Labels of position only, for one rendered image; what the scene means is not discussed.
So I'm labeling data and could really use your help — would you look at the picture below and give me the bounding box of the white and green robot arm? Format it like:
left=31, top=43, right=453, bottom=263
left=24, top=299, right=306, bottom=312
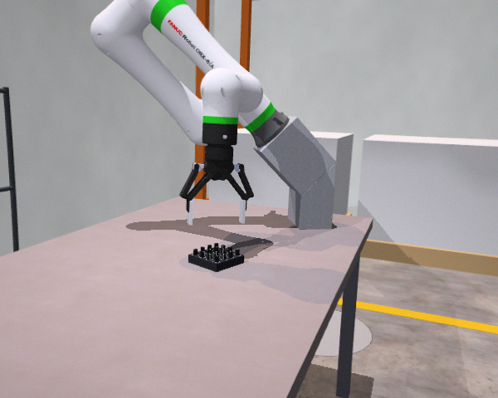
left=90, top=0, right=290, bottom=148

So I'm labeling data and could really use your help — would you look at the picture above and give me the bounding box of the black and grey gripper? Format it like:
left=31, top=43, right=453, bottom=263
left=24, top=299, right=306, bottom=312
left=179, top=146, right=254, bottom=226

